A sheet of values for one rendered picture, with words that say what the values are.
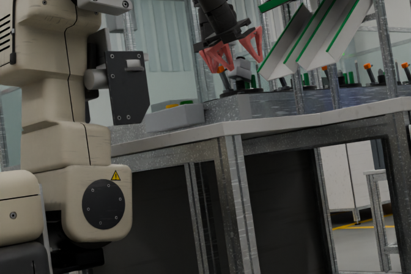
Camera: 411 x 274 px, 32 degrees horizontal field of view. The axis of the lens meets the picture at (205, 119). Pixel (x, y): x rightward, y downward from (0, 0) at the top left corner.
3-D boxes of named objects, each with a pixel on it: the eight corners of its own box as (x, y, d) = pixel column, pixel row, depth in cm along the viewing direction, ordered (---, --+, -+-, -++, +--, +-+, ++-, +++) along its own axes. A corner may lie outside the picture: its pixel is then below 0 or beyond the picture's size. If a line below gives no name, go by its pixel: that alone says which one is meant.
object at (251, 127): (224, 135, 147) (222, 122, 147) (27, 172, 215) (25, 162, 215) (416, 115, 193) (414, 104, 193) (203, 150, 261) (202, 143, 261)
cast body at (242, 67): (236, 74, 221) (238, 53, 223) (227, 77, 225) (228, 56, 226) (255, 81, 226) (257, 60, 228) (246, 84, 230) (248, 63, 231)
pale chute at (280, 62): (295, 73, 193) (284, 62, 191) (266, 82, 204) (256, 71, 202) (339, 1, 204) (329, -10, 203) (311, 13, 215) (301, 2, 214)
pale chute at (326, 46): (338, 62, 181) (326, 50, 180) (306, 71, 192) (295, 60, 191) (383, -14, 193) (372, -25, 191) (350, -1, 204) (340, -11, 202)
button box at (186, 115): (188, 124, 206) (185, 103, 207) (145, 133, 222) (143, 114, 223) (206, 122, 211) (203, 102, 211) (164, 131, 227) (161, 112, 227)
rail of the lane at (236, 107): (242, 129, 199) (236, 91, 200) (81, 160, 267) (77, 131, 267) (256, 128, 203) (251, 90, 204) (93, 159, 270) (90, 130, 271)
